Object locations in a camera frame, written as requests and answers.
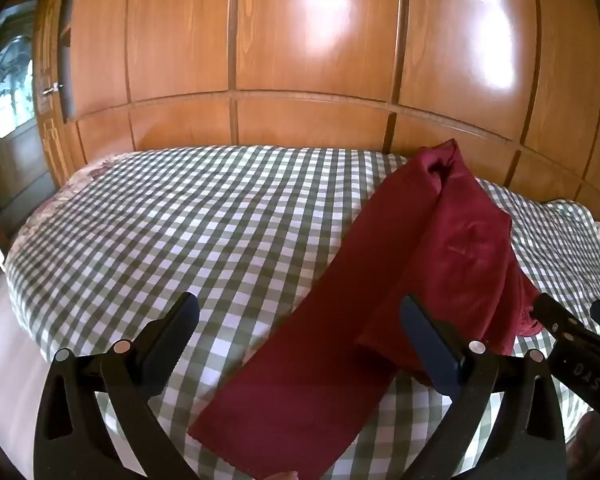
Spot wooden wardrobe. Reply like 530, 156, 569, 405
32, 0, 600, 223

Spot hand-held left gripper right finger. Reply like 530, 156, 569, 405
399, 294, 567, 480

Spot dark door with glass pane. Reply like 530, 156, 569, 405
0, 0, 56, 231

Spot green white checked blanket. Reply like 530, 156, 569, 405
5, 145, 600, 480

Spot maroon pants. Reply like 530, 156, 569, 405
187, 139, 543, 478

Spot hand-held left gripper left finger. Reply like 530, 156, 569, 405
34, 291, 201, 480

